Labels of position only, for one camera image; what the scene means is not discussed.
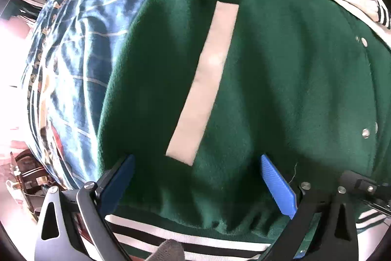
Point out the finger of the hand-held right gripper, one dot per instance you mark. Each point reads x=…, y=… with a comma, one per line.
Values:
x=363, y=187

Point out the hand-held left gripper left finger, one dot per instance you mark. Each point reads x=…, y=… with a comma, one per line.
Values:
x=120, y=180

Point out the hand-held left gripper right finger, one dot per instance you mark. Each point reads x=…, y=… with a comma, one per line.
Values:
x=276, y=180

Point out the green varsity jacket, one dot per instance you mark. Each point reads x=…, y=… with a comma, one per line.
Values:
x=275, y=80

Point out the dark bedside clutter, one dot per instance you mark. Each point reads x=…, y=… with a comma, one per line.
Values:
x=27, y=178

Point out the blue striped bed blanket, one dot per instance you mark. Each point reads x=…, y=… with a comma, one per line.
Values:
x=82, y=50

